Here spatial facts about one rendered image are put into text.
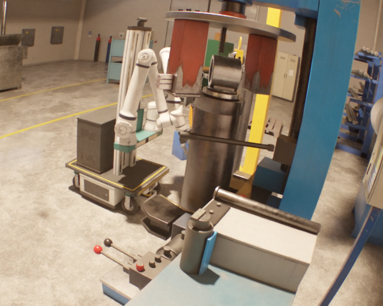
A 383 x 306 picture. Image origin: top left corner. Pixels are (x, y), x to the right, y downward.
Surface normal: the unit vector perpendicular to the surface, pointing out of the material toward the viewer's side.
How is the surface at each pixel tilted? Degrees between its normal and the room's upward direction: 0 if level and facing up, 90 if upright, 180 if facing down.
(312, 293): 0
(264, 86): 90
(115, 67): 90
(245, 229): 0
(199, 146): 90
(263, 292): 0
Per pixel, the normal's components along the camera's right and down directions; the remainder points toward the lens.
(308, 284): 0.13, -0.92
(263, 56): 0.44, 0.40
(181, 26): -0.89, 0.06
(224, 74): 0.01, 0.34
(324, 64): -0.48, 0.28
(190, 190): -0.71, 0.18
